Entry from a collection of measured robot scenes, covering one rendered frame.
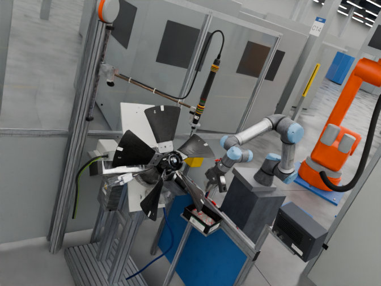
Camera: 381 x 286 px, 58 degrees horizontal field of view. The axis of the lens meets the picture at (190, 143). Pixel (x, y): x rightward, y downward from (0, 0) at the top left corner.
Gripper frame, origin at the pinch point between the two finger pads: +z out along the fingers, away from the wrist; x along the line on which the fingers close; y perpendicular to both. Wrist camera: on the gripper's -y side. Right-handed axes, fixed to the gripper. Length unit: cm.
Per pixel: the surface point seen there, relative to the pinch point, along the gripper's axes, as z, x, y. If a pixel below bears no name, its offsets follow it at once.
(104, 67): -24, 51, 81
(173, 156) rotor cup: -10.5, 21.3, 20.1
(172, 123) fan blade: -18.9, 17.8, 38.8
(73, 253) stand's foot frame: 115, 43, 31
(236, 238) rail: 19.7, -23.0, -25.4
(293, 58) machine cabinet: 23, -400, 274
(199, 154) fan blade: -8.9, -1.3, 22.7
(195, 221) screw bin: 22.3, -0.7, -7.0
